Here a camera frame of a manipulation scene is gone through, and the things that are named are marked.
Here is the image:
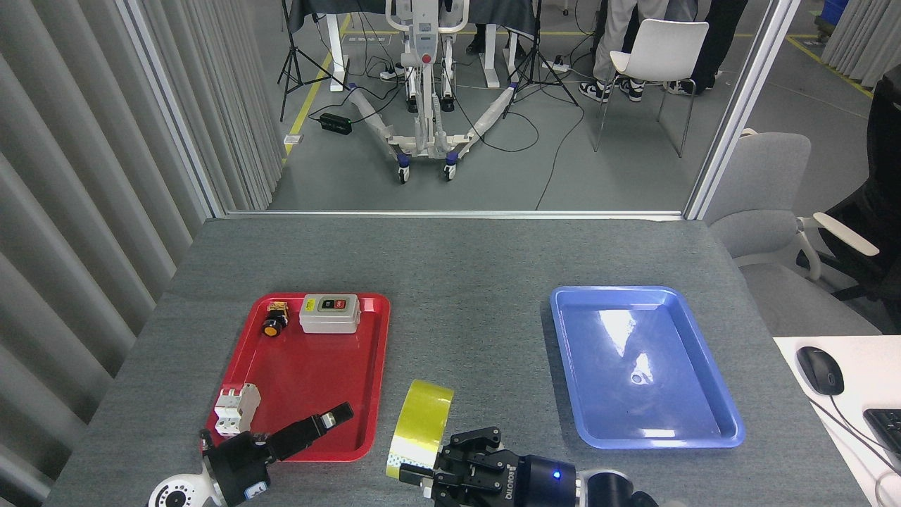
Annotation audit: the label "white stand on wheels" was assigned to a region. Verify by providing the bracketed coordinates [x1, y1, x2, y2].
[348, 0, 518, 185]

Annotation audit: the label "black tripod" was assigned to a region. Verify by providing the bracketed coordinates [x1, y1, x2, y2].
[503, 0, 579, 119]
[277, 0, 349, 122]

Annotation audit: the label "black keyboard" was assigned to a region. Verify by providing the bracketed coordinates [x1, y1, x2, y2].
[863, 408, 901, 474]

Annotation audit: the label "red plastic tray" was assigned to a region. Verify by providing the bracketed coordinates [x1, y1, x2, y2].
[199, 292, 391, 463]

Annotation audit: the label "grey curtain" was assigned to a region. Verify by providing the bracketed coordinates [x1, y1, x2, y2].
[0, 0, 289, 507]
[820, 0, 901, 89]

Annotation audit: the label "person in chair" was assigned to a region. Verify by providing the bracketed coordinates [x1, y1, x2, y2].
[579, 0, 698, 104]

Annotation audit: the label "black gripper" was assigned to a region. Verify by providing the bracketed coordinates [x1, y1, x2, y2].
[399, 427, 585, 507]
[203, 403, 354, 505]

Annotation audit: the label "white circuit breaker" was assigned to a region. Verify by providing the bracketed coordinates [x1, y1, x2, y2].
[213, 383, 261, 438]

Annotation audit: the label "standing person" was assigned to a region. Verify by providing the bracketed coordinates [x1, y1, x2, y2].
[662, 0, 748, 96]

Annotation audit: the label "black office chair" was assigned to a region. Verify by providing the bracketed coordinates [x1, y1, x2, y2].
[795, 74, 901, 335]

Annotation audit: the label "white desk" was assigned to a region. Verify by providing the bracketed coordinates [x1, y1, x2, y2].
[773, 335, 901, 507]

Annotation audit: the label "black orange push button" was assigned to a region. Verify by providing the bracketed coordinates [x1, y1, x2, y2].
[262, 301, 290, 338]

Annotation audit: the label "yellow tape roll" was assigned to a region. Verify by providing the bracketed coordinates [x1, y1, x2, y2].
[386, 380, 455, 483]

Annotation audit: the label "black computer mouse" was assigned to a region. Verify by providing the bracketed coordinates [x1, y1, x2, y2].
[796, 346, 845, 396]

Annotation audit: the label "white plastic chair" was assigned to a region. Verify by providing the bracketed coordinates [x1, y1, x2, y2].
[593, 19, 710, 158]

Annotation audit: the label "silver table edge rail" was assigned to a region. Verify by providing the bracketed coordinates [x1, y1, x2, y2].
[224, 209, 687, 220]

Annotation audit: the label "blue plastic tray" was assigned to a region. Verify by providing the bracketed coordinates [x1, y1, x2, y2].
[549, 285, 746, 450]

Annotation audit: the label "black-covered table white legs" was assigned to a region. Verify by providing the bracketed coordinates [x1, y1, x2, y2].
[285, 0, 543, 92]

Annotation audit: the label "grey office chair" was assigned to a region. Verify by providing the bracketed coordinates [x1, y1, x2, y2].
[704, 129, 881, 337]

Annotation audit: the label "person's feet behind table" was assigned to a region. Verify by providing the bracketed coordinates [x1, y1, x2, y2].
[463, 23, 530, 56]

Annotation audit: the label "black mouse cable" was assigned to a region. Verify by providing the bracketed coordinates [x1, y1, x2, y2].
[809, 394, 901, 507]

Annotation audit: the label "silver post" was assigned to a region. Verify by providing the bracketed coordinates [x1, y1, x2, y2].
[116, 0, 227, 219]
[684, 0, 803, 220]

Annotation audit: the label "white two-button switch box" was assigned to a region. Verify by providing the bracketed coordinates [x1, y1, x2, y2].
[298, 294, 361, 334]

